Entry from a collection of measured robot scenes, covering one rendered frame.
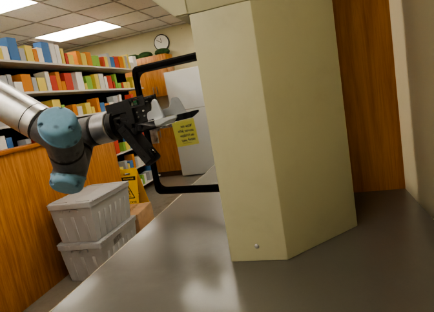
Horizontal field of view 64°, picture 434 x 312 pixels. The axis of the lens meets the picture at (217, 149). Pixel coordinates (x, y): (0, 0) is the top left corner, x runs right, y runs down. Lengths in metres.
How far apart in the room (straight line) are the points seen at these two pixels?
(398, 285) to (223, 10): 0.52
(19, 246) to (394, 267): 2.64
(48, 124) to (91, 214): 2.12
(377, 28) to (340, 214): 0.49
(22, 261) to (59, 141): 2.31
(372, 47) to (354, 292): 0.62
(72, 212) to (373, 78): 2.41
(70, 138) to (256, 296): 0.45
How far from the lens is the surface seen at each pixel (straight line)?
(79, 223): 2.92
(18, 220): 2.95
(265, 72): 0.62
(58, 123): 0.73
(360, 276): 0.64
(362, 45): 0.99
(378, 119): 1.00
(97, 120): 0.87
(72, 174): 0.84
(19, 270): 2.99
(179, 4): 0.67
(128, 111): 0.82
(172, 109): 0.87
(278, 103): 0.64
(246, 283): 0.64
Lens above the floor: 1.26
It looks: 8 degrees down
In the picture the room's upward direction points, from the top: 10 degrees counter-clockwise
